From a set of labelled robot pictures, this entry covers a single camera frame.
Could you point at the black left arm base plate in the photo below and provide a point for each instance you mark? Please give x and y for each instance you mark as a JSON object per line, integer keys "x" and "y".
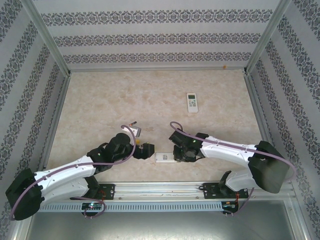
{"x": 108, "y": 192}

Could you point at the aluminium mounting rail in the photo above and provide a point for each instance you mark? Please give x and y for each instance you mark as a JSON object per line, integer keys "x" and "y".
{"x": 160, "y": 191}

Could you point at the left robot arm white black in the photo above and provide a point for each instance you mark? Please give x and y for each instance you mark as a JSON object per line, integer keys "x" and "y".
{"x": 65, "y": 173}

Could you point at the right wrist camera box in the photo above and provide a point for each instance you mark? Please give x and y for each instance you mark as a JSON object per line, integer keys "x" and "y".
{"x": 177, "y": 138}

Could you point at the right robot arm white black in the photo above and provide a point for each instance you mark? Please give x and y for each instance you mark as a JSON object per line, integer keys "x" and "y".
{"x": 230, "y": 153}

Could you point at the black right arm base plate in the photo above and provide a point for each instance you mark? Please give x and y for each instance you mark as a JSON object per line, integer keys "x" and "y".
{"x": 212, "y": 191}

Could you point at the white remote with display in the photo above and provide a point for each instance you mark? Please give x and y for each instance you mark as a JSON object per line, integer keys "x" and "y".
{"x": 192, "y": 102}

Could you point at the small circuit board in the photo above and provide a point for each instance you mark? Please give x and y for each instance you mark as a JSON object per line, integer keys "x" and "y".
{"x": 91, "y": 206}
{"x": 230, "y": 205}

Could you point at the aluminium frame post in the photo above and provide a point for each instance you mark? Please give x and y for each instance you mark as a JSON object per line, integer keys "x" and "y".
{"x": 265, "y": 37}
{"x": 51, "y": 41}

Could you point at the aluminium back rail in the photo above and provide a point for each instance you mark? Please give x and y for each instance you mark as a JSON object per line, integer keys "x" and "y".
{"x": 150, "y": 70}

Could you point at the white remote with label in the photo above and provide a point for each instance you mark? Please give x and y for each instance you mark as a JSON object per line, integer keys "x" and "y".
{"x": 163, "y": 157}

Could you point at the grey metal sheet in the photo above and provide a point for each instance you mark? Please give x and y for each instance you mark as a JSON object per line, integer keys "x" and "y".
{"x": 160, "y": 225}

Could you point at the aluminium side rail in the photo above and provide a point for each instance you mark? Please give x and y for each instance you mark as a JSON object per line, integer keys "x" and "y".
{"x": 257, "y": 105}

